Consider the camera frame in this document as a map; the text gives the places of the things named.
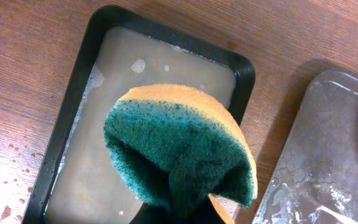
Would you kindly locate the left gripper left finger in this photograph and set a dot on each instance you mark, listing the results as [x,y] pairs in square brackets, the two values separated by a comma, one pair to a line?
[150,214]

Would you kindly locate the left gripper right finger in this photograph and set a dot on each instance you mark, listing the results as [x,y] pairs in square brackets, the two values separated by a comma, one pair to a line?
[207,213]

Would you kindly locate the green yellow sponge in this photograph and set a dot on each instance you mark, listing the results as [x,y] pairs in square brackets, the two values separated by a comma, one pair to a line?
[174,145]

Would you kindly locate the large brown serving tray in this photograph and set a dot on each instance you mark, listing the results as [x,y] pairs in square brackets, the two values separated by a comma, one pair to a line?
[316,177]

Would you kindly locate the black water tray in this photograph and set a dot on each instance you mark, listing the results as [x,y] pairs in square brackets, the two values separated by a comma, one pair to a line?
[120,50]

